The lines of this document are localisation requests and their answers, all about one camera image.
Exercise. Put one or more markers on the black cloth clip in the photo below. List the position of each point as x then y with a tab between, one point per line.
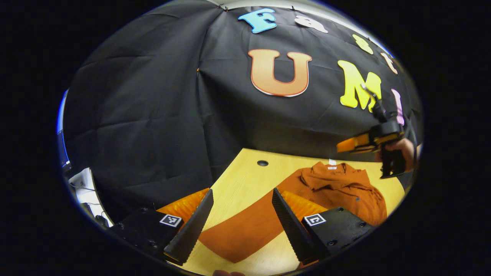
224	7
292	7

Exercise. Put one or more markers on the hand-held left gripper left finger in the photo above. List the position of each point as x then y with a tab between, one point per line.
191	230

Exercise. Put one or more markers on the black backdrop cloth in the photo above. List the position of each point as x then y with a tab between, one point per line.
172	115

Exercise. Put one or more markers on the orange jacket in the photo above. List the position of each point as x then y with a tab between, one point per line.
333	188

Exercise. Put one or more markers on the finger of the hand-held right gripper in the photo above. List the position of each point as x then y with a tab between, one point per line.
353	145
368	135

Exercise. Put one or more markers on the white side desk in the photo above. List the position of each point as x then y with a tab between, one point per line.
86	188

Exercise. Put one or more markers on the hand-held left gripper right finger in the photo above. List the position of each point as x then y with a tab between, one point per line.
293	230

